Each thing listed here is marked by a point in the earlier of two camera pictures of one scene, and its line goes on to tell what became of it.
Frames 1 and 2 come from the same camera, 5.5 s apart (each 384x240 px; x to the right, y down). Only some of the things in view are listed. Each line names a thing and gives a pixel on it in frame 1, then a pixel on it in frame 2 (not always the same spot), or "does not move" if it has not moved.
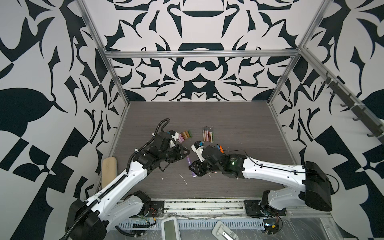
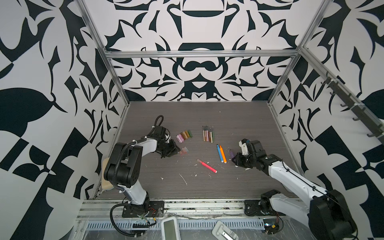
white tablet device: [170, 229] does not move
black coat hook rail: [360, 114] does not move
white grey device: [220, 231] does not move
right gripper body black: [203, 167] to [248, 161]
